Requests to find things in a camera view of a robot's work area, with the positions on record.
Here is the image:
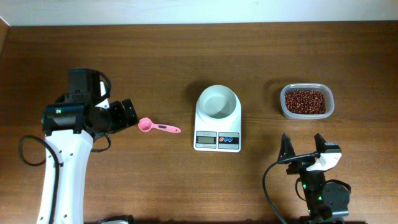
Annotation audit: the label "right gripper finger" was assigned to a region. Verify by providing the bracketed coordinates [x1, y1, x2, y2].
[314, 133, 326, 153]
[277, 134, 296, 164]

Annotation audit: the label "pink measuring scoop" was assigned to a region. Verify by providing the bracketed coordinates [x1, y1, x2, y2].
[138, 118, 181, 133]

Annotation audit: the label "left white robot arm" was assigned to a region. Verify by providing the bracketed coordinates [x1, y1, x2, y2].
[37, 68, 139, 223]

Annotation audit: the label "white digital kitchen scale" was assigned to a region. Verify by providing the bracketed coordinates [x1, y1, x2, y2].
[193, 95, 242, 152]

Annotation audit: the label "white bowl on scale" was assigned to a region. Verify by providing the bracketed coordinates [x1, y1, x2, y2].
[197, 85, 238, 119]

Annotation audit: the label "red beans in container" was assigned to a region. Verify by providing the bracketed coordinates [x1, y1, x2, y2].
[284, 90, 326, 114]

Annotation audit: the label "clear plastic bean container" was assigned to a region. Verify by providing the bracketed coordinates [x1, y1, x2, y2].
[280, 83, 335, 119]

